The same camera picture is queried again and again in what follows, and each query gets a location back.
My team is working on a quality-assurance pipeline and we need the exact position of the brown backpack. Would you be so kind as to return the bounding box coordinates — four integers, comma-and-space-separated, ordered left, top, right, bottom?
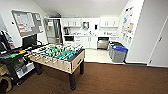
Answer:
0, 74, 13, 93

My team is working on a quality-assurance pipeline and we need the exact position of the grey bin green lid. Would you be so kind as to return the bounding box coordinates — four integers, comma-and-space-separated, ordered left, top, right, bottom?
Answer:
109, 42, 124, 59

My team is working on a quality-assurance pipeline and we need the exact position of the white sink base cabinet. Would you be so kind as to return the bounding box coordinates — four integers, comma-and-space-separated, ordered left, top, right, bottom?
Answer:
79, 35, 98, 50

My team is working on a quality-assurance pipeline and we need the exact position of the foosball table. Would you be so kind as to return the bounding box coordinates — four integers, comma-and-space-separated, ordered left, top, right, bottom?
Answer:
27, 43, 86, 91

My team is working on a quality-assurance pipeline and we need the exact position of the large printed wall poster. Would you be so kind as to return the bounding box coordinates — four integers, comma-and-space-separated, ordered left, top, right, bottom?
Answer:
120, 6, 135, 46

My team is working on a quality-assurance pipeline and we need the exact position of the grey bin blue lid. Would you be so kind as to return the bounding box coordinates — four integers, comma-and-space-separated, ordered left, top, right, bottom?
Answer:
111, 45, 129, 64

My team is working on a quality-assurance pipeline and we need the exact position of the brown cardboard box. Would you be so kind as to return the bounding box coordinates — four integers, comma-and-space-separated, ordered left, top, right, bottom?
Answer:
0, 63, 9, 78

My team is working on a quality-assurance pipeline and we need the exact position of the white paper sheet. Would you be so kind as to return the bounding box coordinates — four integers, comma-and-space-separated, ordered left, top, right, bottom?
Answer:
47, 21, 54, 27

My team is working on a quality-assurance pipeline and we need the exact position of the grey bin black lid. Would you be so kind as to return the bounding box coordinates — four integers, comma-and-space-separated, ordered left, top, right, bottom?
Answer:
108, 40, 118, 54

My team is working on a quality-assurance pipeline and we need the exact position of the white door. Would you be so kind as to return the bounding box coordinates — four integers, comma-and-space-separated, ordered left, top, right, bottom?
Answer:
148, 16, 168, 68

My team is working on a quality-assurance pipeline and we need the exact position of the stainless steel refrigerator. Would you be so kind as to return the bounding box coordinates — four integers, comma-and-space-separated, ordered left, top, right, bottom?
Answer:
44, 18, 64, 46

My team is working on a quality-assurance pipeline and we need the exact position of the black built-in microwave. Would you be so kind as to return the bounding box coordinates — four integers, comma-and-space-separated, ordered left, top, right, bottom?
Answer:
63, 35, 75, 43

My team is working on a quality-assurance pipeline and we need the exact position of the microwave oven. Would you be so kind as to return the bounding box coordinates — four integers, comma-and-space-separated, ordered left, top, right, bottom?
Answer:
63, 34, 81, 48

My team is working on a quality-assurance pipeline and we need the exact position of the white wall cabinet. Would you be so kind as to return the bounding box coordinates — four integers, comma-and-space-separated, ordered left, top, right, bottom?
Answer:
61, 17, 83, 28
99, 17, 120, 28

